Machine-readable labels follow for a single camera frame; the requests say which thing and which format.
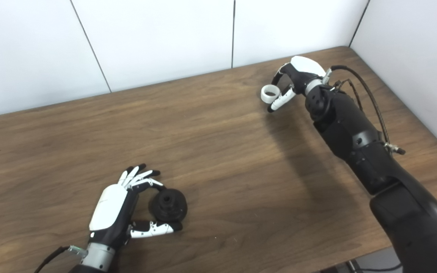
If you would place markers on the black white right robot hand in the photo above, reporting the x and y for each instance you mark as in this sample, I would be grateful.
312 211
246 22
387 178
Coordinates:
305 68

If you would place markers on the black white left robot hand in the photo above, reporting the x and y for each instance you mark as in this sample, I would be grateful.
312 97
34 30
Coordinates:
108 206

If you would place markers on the round black plastic part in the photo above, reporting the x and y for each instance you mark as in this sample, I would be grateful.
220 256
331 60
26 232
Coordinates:
173 210

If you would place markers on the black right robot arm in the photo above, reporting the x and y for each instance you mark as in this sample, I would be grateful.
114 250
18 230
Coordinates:
355 136

